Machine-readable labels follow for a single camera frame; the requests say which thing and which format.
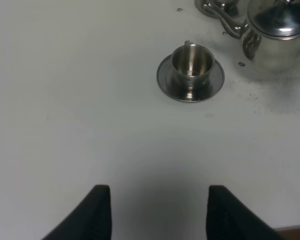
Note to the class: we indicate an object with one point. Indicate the stainless steel saucer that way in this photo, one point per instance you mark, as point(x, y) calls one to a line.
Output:
point(169, 87)
point(231, 7)

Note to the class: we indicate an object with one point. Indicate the far stainless steel saucer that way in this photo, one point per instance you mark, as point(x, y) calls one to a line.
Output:
point(231, 7)

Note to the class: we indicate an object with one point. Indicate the stainless steel teapot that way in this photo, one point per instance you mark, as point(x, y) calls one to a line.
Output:
point(269, 36)

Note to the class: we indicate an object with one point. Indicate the near stainless steel teacup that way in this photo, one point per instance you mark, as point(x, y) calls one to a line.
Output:
point(192, 65)

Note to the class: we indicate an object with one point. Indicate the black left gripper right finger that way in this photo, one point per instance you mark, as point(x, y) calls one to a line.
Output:
point(227, 218)

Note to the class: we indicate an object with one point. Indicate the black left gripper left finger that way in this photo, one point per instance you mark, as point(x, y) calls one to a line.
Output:
point(90, 220)

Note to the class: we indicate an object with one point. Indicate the near stainless steel saucer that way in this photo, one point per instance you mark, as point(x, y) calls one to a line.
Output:
point(169, 87)

